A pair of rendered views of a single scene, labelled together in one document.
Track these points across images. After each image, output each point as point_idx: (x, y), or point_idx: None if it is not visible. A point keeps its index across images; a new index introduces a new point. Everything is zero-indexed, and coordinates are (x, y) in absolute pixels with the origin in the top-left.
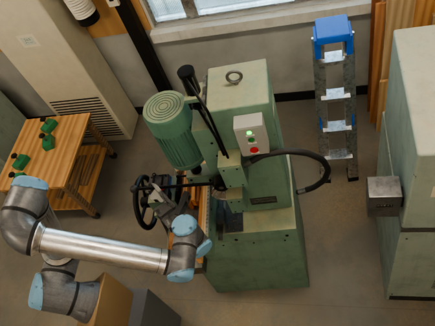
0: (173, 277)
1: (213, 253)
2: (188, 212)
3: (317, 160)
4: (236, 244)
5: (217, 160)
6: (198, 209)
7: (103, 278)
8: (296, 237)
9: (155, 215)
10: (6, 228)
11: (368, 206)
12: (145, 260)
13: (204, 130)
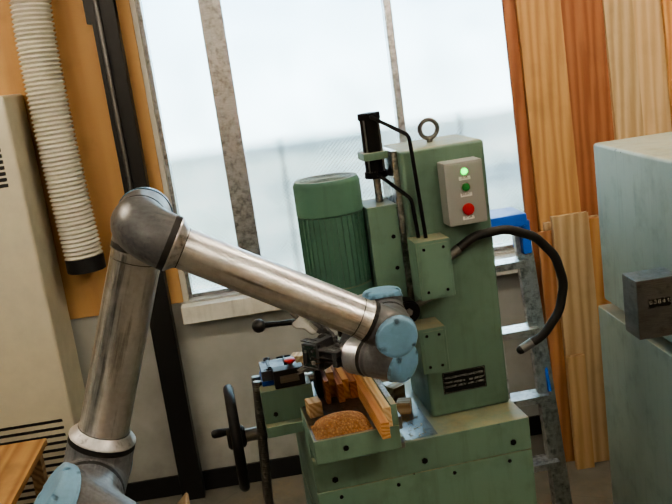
0: (390, 323)
1: (399, 445)
2: (336, 405)
3: (549, 250)
4: (422, 482)
5: (395, 280)
6: (354, 400)
7: (187, 499)
8: (529, 451)
9: (268, 427)
10: (139, 207)
11: (636, 311)
12: (345, 295)
13: (387, 207)
